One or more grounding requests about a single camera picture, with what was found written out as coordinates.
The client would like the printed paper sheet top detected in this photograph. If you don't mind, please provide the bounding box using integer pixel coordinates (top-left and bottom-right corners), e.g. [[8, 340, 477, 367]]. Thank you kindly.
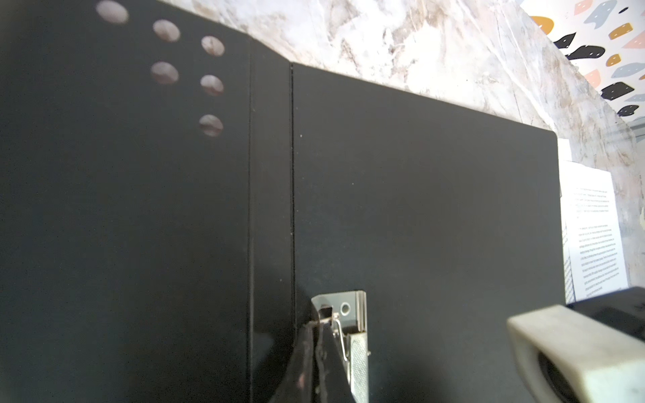
[[559, 161, 629, 303]]

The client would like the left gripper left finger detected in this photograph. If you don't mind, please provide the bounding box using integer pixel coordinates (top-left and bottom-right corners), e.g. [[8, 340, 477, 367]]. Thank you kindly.
[[270, 322, 317, 403]]

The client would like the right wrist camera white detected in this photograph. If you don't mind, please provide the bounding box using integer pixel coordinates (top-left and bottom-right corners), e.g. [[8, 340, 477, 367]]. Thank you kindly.
[[507, 286, 644, 402]]

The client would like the orange folder black inside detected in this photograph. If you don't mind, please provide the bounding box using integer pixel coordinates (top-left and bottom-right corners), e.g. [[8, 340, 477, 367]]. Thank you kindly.
[[1, 1, 564, 402]]

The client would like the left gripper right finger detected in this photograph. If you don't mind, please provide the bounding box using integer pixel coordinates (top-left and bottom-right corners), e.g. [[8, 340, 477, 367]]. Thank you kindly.
[[314, 324, 355, 403]]

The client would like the printed paper sheet with diagram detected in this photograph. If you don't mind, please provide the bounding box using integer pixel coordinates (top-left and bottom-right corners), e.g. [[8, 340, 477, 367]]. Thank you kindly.
[[558, 139, 575, 304]]

